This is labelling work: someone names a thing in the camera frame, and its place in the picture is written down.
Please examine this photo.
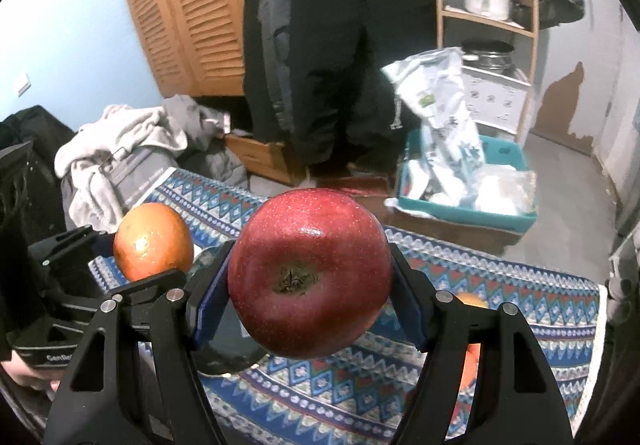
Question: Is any wooden louvered wardrobe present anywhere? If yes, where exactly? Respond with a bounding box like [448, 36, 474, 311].
[111, 0, 261, 98]

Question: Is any grey clothing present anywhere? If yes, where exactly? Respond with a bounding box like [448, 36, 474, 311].
[165, 95, 251, 186]

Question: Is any teal box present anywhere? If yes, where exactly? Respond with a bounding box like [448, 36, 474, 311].
[397, 130, 538, 233]

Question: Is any steel cooking pot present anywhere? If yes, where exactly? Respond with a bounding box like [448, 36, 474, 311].
[462, 0, 516, 21]

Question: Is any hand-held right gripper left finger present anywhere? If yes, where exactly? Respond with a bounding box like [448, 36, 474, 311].
[44, 240, 238, 445]

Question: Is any reddish orange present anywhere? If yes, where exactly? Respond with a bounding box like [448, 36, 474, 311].
[113, 203, 195, 283]

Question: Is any dark patterned bowl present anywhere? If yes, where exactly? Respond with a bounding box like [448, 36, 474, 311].
[185, 245, 268, 376]

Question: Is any black hanging jacket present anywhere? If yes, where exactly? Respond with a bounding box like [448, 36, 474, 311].
[242, 0, 438, 176]

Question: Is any dark round pan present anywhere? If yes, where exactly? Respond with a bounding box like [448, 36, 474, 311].
[460, 39, 516, 71]

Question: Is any large red apple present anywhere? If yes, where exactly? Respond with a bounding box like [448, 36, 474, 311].
[227, 188, 394, 359]

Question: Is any cardboard box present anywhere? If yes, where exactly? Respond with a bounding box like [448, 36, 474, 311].
[385, 198, 523, 256]

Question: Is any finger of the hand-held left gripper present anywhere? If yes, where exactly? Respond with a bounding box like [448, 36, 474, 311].
[102, 269, 187, 298]
[27, 225, 118, 271]

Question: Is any wooden shelf rack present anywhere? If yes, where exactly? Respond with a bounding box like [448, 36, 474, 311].
[427, 0, 541, 146]

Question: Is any clear plastic bag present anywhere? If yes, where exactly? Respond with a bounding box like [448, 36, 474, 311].
[470, 165, 538, 216]

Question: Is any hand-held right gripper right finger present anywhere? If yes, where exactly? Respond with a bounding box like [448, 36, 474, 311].
[387, 242, 576, 445]

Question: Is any white patterned cabinet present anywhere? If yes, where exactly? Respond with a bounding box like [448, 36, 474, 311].
[460, 65, 531, 136]

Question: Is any white printed plastic bag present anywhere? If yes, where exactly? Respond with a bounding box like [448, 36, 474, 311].
[382, 46, 486, 203]

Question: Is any black bag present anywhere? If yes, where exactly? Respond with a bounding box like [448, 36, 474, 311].
[0, 106, 76, 231]

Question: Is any blue patterned tablecloth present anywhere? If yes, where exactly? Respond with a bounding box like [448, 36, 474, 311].
[87, 168, 608, 445]

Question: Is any person's left hand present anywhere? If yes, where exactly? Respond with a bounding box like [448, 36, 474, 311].
[0, 355, 61, 393]

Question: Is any wooden crate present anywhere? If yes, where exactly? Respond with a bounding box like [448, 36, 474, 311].
[225, 132, 301, 186]

